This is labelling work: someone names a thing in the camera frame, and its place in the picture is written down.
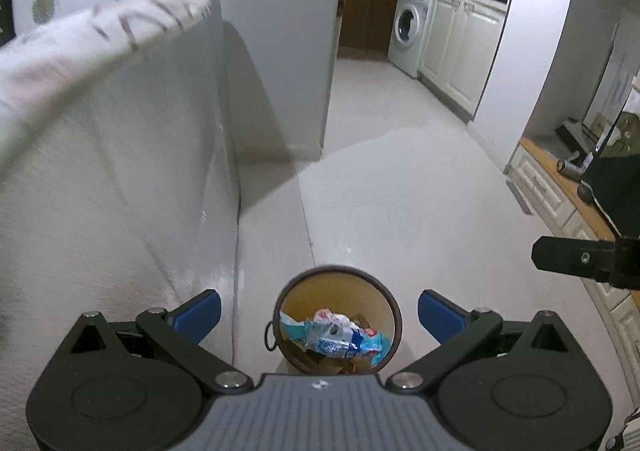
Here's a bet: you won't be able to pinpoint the blue snack wrapper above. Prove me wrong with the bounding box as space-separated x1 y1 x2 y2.
280 309 392 365

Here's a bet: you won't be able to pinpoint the small cardboard box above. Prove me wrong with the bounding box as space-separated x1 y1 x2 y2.
302 309 376 374

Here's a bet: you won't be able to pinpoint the yellow plastic trash bin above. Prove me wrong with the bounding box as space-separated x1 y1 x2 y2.
264 265 402 375

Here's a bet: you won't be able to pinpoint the white kitchen cabinets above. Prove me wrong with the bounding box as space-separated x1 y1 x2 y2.
418 0 506 115

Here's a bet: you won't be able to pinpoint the white washing machine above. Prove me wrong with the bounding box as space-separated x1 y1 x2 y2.
387 0 433 78

